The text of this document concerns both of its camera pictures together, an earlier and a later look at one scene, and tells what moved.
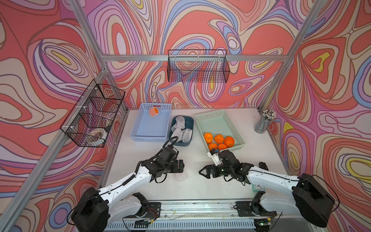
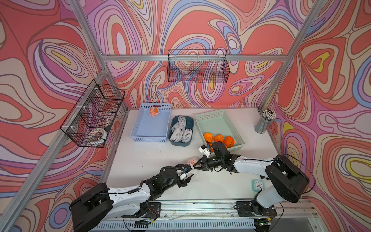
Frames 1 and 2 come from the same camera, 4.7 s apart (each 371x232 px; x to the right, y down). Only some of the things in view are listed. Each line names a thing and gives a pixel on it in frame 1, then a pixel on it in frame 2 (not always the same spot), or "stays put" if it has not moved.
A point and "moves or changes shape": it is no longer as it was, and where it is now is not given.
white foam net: (181, 177) moves or changes shape
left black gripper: (176, 169) → (182, 183)
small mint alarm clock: (258, 187) stays put
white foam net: (187, 135) stays put
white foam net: (180, 122) stays put
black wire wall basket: (198, 66) stays put
